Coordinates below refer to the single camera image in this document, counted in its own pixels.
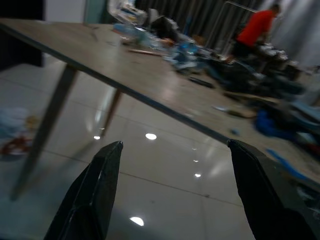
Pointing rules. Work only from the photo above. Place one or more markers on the metal clothes rack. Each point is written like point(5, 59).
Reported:
point(226, 22)

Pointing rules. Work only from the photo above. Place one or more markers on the red crumpled wrapper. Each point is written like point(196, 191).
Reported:
point(16, 146)

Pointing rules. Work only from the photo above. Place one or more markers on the dark cabinet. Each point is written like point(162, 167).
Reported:
point(17, 50)

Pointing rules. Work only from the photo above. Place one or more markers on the person in red shirt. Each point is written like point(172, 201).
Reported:
point(257, 27)

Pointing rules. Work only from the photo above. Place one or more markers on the thin wooden stick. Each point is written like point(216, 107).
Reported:
point(145, 52)

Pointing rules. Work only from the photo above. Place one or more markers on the blue cloth bundle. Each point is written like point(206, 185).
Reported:
point(272, 125)

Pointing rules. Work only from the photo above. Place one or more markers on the black flat remote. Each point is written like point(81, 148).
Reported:
point(201, 82)

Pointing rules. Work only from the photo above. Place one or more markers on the black bag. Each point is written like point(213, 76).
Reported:
point(163, 27)

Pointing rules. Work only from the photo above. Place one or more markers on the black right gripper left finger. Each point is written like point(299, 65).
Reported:
point(100, 190)

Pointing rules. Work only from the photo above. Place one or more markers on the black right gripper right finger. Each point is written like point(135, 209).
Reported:
point(262, 200)

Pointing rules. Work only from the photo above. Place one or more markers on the pile of blue plastic bottles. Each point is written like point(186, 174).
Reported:
point(140, 35)

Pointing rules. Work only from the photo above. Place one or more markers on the dark pleated curtain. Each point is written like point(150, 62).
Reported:
point(195, 15)

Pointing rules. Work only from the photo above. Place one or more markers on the crumpled white blue plastic trash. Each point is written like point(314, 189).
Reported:
point(12, 122)

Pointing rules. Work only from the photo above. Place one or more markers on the long wooden table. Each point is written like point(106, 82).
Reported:
point(105, 60)

